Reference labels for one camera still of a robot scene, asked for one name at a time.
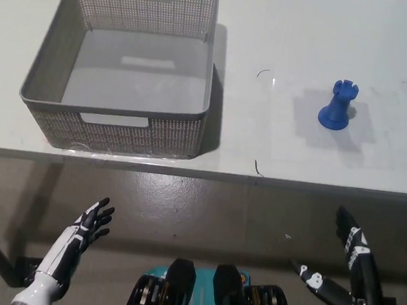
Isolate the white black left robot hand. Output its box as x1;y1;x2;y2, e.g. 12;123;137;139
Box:
33;189;118;294

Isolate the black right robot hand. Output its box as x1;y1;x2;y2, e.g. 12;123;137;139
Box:
284;200;407;305

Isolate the blue rook chess piece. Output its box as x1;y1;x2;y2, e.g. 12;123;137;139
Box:
316;76;361;133

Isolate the gray perforated plastic basket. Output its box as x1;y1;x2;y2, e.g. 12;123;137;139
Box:
12;0;222;166

